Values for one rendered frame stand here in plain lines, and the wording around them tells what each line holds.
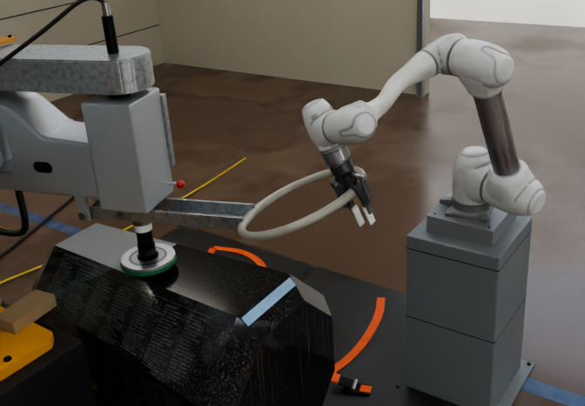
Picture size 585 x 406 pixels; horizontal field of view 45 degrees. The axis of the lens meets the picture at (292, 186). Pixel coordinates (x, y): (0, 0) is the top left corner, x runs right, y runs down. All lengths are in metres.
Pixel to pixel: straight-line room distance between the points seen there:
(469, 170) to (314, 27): 5.25
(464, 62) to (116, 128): 1.20
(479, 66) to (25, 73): 1.56
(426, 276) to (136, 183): 1.26
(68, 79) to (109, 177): 0.37
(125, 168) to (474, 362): 1.65
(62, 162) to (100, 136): 0.23
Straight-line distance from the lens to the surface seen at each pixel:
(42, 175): 2.85
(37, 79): 2.68
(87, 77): 2.55
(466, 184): 2.91
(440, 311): 3.11
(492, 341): 3.08
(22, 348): 2.67
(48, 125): 2.84
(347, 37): 7.74
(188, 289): 2.73
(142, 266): 2.82
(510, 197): 2.77
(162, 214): 2.67
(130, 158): 2.57
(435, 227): 3.00
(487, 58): 2.40
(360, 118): 2.07
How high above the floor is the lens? 2.22
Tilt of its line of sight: 24 degrees down
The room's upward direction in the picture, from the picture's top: 4 degrees counter-clockwise
